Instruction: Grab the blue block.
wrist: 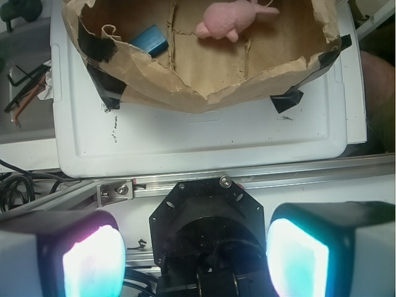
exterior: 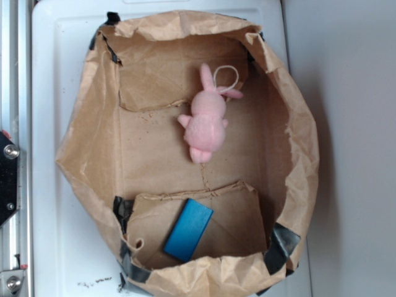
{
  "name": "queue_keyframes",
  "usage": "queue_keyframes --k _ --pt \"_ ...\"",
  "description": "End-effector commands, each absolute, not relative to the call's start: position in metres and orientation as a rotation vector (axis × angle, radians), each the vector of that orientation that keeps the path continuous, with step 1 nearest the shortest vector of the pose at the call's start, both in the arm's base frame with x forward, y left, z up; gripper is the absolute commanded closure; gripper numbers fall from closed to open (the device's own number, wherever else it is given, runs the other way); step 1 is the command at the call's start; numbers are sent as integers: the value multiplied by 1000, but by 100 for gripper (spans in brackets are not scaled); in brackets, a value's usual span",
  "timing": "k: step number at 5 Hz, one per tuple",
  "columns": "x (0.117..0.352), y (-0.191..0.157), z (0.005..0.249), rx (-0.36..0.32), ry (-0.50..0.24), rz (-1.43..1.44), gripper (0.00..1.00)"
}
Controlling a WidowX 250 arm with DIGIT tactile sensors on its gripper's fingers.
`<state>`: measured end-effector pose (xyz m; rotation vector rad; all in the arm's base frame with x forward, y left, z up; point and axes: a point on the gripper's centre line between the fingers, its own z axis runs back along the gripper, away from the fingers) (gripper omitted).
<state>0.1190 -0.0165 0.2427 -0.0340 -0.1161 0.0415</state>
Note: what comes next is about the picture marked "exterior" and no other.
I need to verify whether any blue wooden block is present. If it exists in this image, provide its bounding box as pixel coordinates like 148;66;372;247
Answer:
163;199;213;262

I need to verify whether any pink plush bunny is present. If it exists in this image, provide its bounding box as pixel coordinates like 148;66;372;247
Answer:
178;63;243;163

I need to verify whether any brown paper bag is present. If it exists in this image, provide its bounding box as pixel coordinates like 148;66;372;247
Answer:
56;11;319;296

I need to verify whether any black mounting bracket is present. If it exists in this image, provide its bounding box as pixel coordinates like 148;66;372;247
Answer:
0;130;20;227

